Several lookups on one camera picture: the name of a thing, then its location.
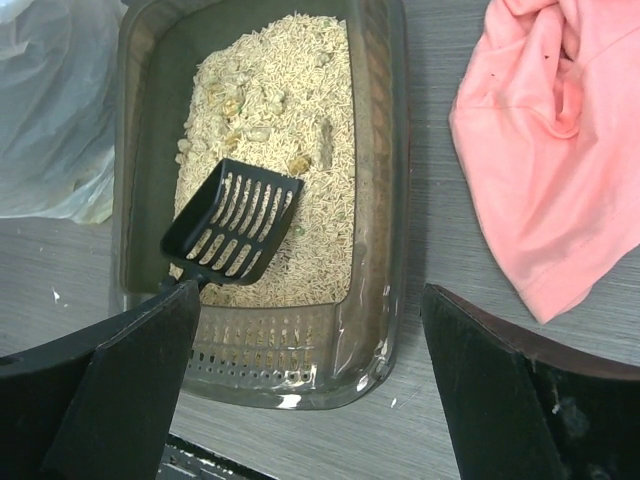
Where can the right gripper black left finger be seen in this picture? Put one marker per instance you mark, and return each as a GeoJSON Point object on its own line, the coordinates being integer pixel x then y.
{"type": "Point", "coordinates": [98, 403]}

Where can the pink cloth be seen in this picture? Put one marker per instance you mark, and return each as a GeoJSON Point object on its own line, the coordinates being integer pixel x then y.
{"type": "Point", "coordinates": [545, 125]}

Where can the dark translucent litter box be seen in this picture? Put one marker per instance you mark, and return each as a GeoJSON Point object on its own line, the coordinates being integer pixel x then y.
{"type": "Point", "coordinates": [303, 358]}

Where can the beige cat litter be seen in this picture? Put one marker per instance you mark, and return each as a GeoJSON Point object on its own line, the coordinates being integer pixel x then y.
{"type": "Point", "coordinates": [281, 99]}

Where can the translucent plastic trash bag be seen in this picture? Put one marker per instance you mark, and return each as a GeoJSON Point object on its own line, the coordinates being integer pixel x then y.
{"type": "Point", "coordinates": [58, 89]}

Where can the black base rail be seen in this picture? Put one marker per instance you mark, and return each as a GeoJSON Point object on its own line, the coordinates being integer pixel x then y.
{"type": "Point", "coordinates": [184, 460]}

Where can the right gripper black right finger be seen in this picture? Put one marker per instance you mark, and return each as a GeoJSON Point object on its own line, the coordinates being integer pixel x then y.
{"type": "Point", "coordinates": [522, 406]}

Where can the black slotted litter scoop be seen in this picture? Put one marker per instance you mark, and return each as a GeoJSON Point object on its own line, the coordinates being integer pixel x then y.
{"type": "Point", "coordinates": [234, 224]}

